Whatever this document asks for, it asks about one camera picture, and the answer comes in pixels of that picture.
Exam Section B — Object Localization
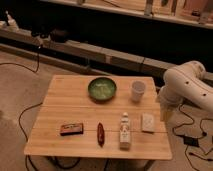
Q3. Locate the white ceramic cup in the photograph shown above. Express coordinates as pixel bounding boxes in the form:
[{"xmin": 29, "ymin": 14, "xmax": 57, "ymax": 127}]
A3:
[{"xmin": 131, "ymin": 81, "xmax": 146, "ymax": 102}]

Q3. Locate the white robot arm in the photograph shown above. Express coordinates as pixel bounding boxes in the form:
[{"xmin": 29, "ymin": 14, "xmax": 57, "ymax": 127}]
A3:
[{"xmin": 158, "ymin": 61, "xmax": 213, "ymax": 113}]

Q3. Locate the green ceramic bowl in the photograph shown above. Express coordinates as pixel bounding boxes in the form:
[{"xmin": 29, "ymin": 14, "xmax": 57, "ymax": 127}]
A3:
[{"xmin": 88, "ymin": 77, "xmax": 117, "ymax": 101}]

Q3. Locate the wooden table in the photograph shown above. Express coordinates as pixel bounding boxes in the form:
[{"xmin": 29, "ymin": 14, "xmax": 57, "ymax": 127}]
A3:
[{"xmin": 24, "ymin": 75, "xmax": 172, "ymax": 160}]

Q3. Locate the red chili pepper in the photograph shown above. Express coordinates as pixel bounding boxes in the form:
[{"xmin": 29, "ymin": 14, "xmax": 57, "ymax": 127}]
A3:
[{"xmin": 97, "ymin": 123, "xmax": 105, "ymax": 147}]

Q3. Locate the white squeeze bottle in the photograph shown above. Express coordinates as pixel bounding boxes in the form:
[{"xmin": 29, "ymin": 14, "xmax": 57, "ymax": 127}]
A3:
[{"xmin": 119, "ymin": 112, "xmax": 131, "ymax": 150}]

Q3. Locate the dark rectangular box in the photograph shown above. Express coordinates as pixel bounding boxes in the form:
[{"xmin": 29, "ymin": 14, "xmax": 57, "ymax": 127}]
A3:
[{"xmin": 60, "ymin": 123, "xmax": 84, "ymax": 136}]

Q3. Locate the white sponge block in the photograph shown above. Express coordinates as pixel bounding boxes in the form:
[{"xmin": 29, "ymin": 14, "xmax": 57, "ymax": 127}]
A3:
[{"xmin": 141, "ymin": 113, "xmax": 155, "ymax": 133}]

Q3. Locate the black power adapter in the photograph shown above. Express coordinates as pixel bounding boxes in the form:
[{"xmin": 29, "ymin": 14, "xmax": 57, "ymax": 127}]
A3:
[{"xmin": 183, "ymin": 136, "xmax": 199, "ymax": 147}]

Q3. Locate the black cable on floor left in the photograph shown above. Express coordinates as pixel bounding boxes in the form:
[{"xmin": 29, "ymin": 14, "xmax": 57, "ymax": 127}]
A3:
[{"xmin": 0, "ymin": 44, "xmax": 81, "ymax": 171}]

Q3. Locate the black cable on floor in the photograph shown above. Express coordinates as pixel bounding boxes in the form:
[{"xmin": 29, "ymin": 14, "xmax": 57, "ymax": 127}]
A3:
[
  {"xmin": 172, "ymin": 103, "xmax": 213, "ymax": 171},
  {"xmin": 0, "ymin": 44, "xmax": 81, "ymax": 171}
]

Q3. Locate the black cable on floor right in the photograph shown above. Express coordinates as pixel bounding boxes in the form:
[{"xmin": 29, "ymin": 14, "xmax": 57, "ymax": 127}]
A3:
[{"xmin": 172, "ymin": 103, "xmax": 213, "ymax": 171}]

